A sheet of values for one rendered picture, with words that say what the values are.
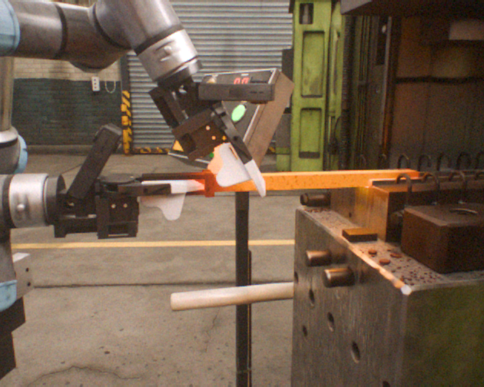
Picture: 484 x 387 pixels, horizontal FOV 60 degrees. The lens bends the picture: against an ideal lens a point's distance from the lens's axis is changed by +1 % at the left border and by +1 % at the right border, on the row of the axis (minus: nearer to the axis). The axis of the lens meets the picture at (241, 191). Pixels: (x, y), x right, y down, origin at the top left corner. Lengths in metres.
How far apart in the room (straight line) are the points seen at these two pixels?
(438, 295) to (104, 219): 0.44
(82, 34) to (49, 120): 8.66
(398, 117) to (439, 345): 0.51
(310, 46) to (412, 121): 4.67
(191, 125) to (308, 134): 5.00
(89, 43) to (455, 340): 0.61
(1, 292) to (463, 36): 0.76
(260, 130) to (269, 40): 7.62
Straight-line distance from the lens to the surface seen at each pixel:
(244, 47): 8.61
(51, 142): 9.32
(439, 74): 0.99
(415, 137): 0.97
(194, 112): 0.60
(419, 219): 0.59
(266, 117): 1.06
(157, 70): 0.59
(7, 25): 0.60
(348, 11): 0.79
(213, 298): 1.09
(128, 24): 0.59
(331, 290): 0.71
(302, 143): 5.57
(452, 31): 0.73
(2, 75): 1.05
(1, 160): 1.12
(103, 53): 0.66
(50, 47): 0.62
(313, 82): 5.55
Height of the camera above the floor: 1.13
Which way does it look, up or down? 13 degrees down
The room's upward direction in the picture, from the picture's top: straight up
